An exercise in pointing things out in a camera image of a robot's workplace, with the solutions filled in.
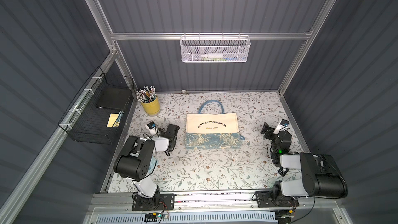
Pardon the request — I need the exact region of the white wire wall basket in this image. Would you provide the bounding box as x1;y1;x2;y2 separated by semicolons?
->
180;35;251;63

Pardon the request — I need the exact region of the floral patterned table mat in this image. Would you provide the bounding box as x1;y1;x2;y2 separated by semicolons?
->
107;91;321;194

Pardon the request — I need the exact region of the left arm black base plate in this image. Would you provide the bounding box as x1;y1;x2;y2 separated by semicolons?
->
132;192;175;212

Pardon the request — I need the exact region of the bundle of pencils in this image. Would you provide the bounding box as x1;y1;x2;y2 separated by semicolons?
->
137;86;157;104

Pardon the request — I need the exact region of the teal desk calculator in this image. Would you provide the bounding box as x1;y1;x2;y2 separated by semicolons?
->
148;157;158;173

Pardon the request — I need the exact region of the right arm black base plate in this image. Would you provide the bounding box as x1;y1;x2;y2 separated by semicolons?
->
251;191;300;209

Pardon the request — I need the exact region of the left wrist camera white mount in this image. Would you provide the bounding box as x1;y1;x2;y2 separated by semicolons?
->
145;121;159;136

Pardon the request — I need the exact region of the black notebook in basket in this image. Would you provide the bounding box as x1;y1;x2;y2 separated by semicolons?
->
95;88;132;111

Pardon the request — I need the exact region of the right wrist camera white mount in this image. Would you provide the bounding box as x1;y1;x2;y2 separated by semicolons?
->
274;119;289;134

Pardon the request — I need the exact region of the yellow sticky note pad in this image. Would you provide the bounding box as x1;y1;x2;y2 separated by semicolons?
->
107;114;120;128

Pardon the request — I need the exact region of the black wire side basket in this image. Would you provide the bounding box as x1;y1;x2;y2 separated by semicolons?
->
59;68;134;145

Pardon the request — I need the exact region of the white bottle in basket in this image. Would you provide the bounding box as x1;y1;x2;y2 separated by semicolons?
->
201;53;223;60

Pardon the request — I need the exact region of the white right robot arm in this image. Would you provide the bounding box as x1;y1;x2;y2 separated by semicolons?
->
260;119;348;202

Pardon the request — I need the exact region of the white perforated cable duct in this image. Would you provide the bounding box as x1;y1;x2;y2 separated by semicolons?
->
94;211;278;224

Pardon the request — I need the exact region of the black handheld scanner device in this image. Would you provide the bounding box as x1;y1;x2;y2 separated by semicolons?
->
278;167;290;177

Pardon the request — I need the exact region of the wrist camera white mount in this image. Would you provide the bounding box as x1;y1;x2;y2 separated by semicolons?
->
274;119;289;134
145;121;159;136

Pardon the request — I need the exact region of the cream canvas tote bag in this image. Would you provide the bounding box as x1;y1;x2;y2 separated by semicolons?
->
184;100;245;149

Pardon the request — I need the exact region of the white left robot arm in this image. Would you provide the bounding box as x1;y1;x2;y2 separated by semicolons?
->
114;124;180;200

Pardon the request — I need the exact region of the yellow pencil cup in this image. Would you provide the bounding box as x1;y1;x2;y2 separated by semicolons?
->
141;96;161;116

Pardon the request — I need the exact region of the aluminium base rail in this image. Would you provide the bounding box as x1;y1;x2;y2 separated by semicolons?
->
85;189;343;219

